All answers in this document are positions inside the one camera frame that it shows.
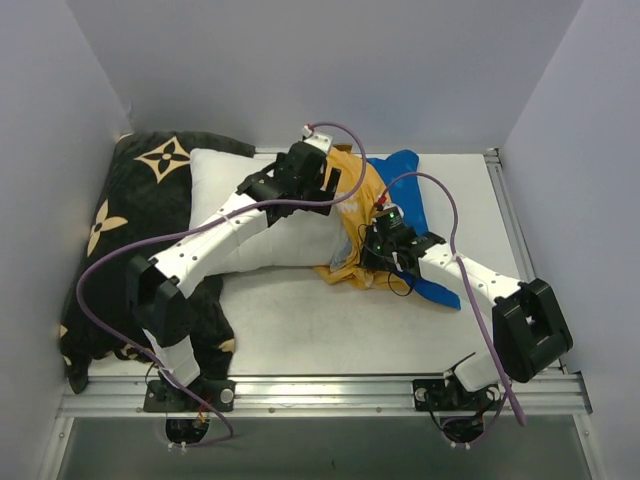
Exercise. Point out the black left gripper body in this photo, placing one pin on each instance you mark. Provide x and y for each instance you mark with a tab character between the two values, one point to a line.
329	187

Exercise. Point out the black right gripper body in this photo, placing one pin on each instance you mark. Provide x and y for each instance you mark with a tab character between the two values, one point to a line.
373	255

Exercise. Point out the blue and orange pillowcase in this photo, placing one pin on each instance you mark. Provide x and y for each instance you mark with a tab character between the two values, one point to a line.
393	177

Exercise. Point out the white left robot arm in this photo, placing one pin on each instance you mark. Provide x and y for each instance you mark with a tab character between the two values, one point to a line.
159	287

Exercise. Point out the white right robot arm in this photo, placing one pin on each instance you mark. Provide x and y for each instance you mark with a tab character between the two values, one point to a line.
492	295

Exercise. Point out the black patterned plush pillow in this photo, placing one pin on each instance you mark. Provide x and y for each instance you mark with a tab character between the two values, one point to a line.
147	193

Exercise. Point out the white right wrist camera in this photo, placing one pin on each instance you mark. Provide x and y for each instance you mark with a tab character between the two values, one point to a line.
383	204

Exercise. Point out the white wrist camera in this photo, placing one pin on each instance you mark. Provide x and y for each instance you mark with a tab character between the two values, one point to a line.
317	139
383	204

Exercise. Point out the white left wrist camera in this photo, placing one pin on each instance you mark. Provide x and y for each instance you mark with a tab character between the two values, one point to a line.
317	139

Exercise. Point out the aluminium right frame rail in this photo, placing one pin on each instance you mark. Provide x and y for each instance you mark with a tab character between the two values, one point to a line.
520	240

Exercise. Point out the aluminium frame rail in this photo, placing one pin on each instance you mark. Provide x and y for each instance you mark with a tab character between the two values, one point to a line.
520	240
551	393

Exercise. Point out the aluminium front frame rail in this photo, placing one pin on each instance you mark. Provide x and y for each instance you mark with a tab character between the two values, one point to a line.
551	393

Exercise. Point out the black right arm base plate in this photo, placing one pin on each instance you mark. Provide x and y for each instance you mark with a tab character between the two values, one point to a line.
442	395

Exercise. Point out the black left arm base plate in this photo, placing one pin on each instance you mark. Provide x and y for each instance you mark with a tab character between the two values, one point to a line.
162	397

